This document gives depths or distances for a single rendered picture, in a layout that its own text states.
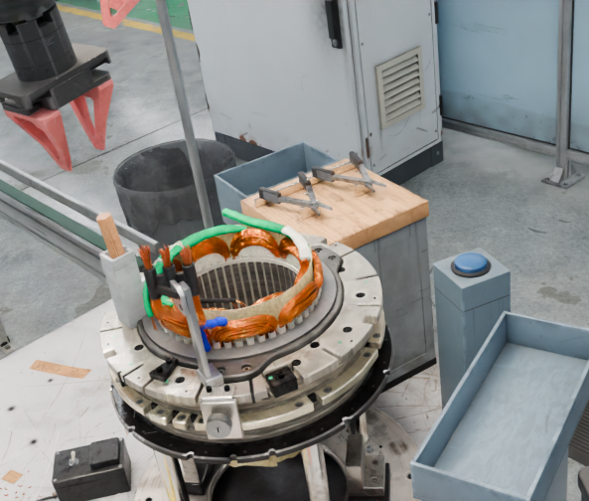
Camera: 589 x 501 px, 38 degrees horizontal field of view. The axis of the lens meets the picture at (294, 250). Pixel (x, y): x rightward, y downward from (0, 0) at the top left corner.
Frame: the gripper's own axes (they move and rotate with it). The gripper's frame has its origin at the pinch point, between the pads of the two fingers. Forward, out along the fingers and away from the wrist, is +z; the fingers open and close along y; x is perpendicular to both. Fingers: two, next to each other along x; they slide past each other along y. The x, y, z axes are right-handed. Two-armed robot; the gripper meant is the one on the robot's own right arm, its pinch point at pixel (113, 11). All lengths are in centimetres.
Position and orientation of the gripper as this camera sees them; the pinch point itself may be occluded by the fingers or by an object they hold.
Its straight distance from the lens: 109.9
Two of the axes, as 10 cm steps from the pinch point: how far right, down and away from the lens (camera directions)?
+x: 9.3, 2.8, 2.6
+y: 0.9, 5.0, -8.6
